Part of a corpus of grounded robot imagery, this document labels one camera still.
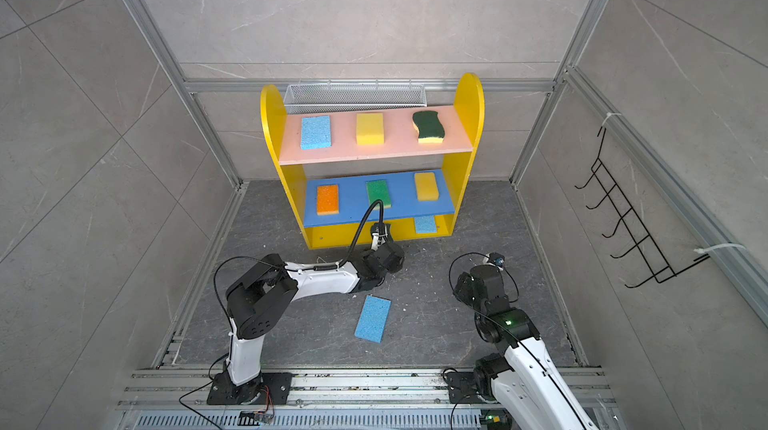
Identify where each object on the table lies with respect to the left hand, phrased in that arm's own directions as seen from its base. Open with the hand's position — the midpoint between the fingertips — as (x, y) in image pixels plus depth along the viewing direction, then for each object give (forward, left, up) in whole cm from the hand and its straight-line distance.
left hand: (394, 247), depth 93 cm
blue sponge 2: (-21, +7, -5) cm, 22 cm away
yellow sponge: (+18, -11, +8) cm, 23 cm away
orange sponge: (+12, +21, +9) cm, 26 cm away
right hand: (-14, -20, +4) cm, 25 cm away
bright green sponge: (+16, +5, +9) cm, 19 cm away
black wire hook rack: (-17, -54, +24) cm, 62 cm away
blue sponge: (+12, -11, -4) cm, 17 cm away
